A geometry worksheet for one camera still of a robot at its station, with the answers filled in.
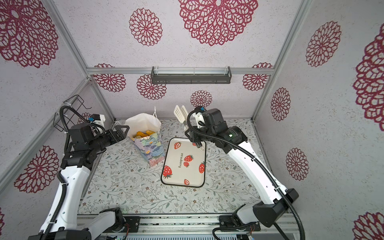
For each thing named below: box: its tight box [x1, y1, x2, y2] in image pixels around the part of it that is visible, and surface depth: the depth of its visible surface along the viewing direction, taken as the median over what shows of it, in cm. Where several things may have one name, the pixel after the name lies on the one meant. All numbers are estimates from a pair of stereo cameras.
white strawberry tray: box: [160, 137, 206, 188], surface depth 97 cm
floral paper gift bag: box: [125, 106, 166, 167], surface depth 88 cm
